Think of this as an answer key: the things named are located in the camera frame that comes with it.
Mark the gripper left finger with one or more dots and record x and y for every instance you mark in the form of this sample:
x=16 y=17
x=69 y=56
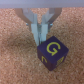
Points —
x=33 y=27

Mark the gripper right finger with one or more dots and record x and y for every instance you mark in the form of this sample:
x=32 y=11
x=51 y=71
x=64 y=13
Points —
x=45 y=27

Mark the purple block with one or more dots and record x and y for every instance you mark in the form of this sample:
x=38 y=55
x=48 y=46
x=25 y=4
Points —
x=52 y=51

